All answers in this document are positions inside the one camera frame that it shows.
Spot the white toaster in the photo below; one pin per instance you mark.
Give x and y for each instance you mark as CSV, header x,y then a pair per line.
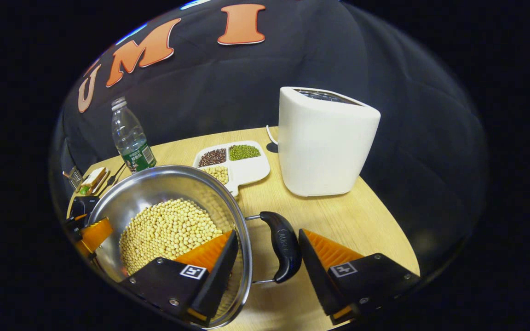
x,y
325,147

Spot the small heap of soybeans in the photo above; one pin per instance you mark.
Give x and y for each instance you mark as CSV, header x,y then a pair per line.
x,y
218,174

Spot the small heap of red beans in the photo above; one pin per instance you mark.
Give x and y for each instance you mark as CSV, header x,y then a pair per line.
x,y
212,157

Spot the white divided plate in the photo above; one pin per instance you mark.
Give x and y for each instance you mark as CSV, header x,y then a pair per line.
x,y
249,171

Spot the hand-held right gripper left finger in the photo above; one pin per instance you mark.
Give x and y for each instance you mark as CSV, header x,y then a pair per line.
x,y
221,276

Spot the sandwich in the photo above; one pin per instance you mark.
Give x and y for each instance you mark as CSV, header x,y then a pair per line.
x,y
94,180

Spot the stainless steel pot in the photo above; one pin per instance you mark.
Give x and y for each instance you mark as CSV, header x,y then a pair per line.
x,y
164,184

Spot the pile of yellow soybeans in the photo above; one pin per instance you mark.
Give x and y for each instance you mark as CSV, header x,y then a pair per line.
x,y
168,230

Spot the black backdrop cloth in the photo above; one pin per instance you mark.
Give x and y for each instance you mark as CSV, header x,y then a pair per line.
x,y
246,82

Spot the clear plastic water bottle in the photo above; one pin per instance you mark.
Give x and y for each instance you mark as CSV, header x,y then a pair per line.
x,y
131,138

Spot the small heap of green beans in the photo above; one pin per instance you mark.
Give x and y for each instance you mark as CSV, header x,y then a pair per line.
x,y
244,152

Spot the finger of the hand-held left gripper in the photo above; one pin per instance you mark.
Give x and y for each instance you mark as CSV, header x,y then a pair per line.
x,y
95,233

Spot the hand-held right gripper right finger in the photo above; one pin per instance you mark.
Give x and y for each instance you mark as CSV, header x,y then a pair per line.
x,y
315,271

